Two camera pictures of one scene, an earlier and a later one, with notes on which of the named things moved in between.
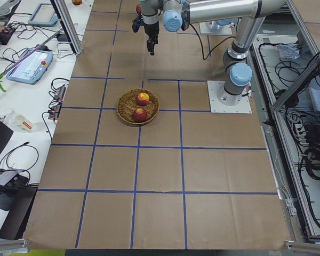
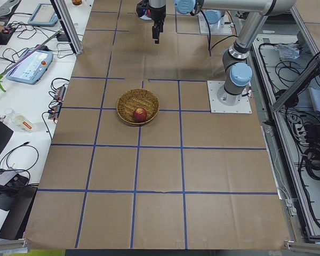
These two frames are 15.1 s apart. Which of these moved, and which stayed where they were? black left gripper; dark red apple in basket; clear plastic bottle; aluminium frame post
Moved: black left gripper
Stayed: dark red apple in basket; aluminium frame post; clear plastic bottle
